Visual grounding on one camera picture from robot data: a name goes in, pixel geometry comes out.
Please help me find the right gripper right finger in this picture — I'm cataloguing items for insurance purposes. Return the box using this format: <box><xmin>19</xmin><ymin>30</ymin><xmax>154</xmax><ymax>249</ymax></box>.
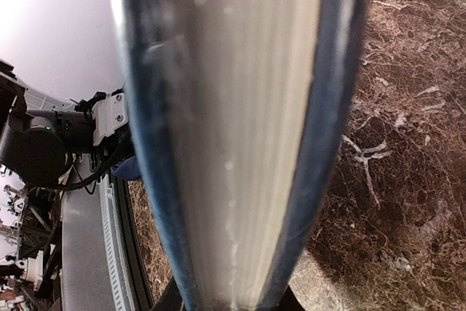
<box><xmin>282</xmin><ymin>286</ymin><xmax>305</xmax><ymax>311</ymax></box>

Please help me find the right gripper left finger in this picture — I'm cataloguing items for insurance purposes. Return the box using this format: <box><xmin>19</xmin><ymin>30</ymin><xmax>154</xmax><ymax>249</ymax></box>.
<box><xmin>154</xmin><ymin>277</ymin><xmax>186</xmax><ymax>311</ymax></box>

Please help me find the dark blue hardcover book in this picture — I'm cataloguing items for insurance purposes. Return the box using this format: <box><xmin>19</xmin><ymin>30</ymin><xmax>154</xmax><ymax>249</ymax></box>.
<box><xmin>111</xmin><ymin>0</ymin><xmax>367</xmax><ymax>310</ymax></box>

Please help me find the navy blue student backpack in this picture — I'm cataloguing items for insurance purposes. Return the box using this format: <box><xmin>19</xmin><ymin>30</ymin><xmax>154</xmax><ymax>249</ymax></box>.
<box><xmin>111</xmin><ymin>156</ymin><xmax>141</xmax><ymax>181</ymax></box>

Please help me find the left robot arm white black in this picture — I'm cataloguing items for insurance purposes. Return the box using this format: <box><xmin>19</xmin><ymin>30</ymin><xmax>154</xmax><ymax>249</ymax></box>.
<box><xmin>1</xmin><ymin>61</ymin><xmax>135</xmax><ymax>191</ymax></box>

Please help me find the black front rail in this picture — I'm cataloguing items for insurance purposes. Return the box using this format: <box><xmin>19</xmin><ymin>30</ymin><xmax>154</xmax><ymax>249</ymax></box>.
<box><xmin>110</xmin><ymin>174</ymin><xmax>154</xmax><ymax>310</ymax></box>

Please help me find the white slotted cable duct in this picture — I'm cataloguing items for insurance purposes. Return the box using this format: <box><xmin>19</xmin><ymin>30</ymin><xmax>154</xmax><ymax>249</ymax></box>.
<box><xmin>98</xmin><ymin>175</ymin><xmax>134</xmax><ymax>311</ymax></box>

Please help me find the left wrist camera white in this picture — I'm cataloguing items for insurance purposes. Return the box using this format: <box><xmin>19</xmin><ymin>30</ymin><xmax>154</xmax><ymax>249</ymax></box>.
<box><xmin>92</xmin><ymin>92</ymin><xmax>128</xmax><ymax>146</ymax></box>

